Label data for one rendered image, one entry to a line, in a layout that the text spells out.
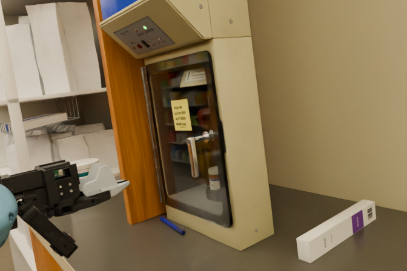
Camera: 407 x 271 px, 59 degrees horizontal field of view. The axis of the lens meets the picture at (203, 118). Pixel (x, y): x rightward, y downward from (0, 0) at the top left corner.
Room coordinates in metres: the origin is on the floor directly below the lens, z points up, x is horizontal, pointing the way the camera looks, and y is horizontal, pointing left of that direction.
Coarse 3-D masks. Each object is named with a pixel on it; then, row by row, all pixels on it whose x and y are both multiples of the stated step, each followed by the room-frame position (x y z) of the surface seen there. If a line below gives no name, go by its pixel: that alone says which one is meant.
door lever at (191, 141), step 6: (204, 132) 0.80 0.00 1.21; (192, 138) 0.77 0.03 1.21; (198, 138) 0.78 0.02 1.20; (204, 138) 0.79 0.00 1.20; (192, 144) 0.77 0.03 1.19; (192, 150) 0.77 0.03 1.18; (192, 156) 0.77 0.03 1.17; (192, 162) 0.77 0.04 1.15; (198, 162) 0.77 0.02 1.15; (192, 168) 0.77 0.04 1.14; (198, 168) 0.77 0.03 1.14; (192, 174) 0.78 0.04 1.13; (198, 174) 0.77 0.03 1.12
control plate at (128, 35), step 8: (136, 24) 0.84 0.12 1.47; (144, 24) 0.83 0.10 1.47; (152, 24) 0.81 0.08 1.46; (120, 32) 0.92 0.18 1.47; (128, 32) 0.90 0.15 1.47; (136, 32) 0.88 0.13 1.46; (144, 32) 0.86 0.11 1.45; (152, 32) 0.84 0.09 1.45; (160, 32) 0.82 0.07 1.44; (128, 40) 0.93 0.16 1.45; (136, 40) 0.91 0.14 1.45; (144, 40) 0.89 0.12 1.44; (152, 40) 0.87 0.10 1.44; (160, 40) 0.85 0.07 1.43; (168, 40) 0.83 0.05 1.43; (136, 48) 0.95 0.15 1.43; (144, 48) 0.93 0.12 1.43; (152, 48) 0.90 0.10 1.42
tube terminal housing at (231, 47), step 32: (224, 0) 0.79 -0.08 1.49; (224, 32) 0.79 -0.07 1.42; (224, 64) 0.78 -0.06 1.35; (224, 96) 0.77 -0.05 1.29; (256, 96) 0.83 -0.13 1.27; (224, 128) 0.77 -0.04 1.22; (256, 128) 0.82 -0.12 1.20; (256, 160) 0.81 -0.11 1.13; (256, 192) 0.81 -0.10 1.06; (192, 224) 0.92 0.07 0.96; (256, 224) 0.80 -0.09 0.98
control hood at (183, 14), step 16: (144, 0) 0.75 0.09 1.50; (160, 0) 0.72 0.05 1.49; (176, 0) 0.72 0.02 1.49; (192, 0) 0.74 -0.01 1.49; (112, 16) 0.88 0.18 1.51; (128, 16) 0.84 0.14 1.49; (144, 16) 0.80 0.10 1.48; (160, 16) 0.77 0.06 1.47; (176, 16) 0.74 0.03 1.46; (192, 16) 0.74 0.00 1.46; (208, 16) 0.76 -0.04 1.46; (112, 32) 0.95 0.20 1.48; (176, 32) 0.79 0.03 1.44; (192, 32) 0.75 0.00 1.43; (208, 32) 0.76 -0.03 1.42; (128, 48) 0.98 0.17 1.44; (160, 48) 0.88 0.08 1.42; (176, 48) 0.88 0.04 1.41
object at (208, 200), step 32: (160, 64) 0.93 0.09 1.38; (192, 64) 0.82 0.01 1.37; (160, 96) 0.95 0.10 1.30; (192, 96) 0.83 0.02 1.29; (160, 128) 0.97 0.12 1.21; (192, 128) 0.85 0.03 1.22; (160, 160) 0.99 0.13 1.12; (224, 160) 0.77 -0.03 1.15; (192, 192) 0.88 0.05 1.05; (224, 192) 0.77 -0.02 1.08; (224, 224) 0.78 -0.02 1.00
